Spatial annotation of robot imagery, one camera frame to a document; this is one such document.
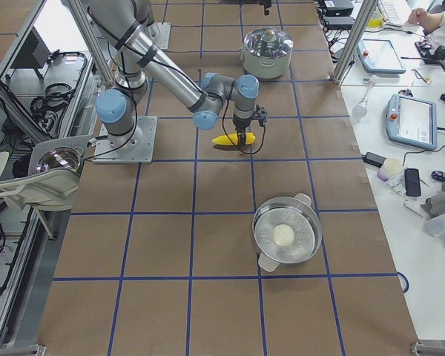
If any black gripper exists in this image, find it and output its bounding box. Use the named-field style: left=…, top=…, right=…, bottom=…
left=232, top=105, right=268, bottom=147

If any yellow plastic corn cob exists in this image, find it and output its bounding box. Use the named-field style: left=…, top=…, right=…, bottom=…
left=211, top=132, right=256, bottom=146

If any glass pot lid with knob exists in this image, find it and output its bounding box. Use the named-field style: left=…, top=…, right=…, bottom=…
left=243, top=27, right=294, bottom=59

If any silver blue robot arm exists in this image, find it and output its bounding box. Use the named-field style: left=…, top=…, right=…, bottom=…
left=87, top=1, right=266, bottom=148

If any pale green electric pot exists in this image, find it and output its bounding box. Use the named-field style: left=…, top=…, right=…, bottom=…
left=240, top=27, right=294, bottom=79

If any steel steamer pot with lid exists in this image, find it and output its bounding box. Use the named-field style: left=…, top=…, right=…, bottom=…
left=251, top=193, right=322, bottom=272

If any blue teach pendant far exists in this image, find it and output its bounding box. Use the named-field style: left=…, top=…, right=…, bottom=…
left=357, top=39, right=406, bottom=74

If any blue teach pendant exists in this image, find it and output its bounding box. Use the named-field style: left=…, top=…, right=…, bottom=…
left=385, top=94, right=438, bottom=151
left=357, top=39, right=406, bottom=74

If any blue teach pendant near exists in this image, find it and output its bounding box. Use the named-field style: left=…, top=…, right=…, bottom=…
left=385, top=94, right=438, bottom=151

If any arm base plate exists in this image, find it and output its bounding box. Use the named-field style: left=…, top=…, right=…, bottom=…
left=148, top=22, right=171, bottom=50
left=90, top=116, right=158, bottom=164

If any aluminium frame post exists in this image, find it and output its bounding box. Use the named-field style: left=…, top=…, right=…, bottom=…
left=332, top=0, right=377, bottom=85

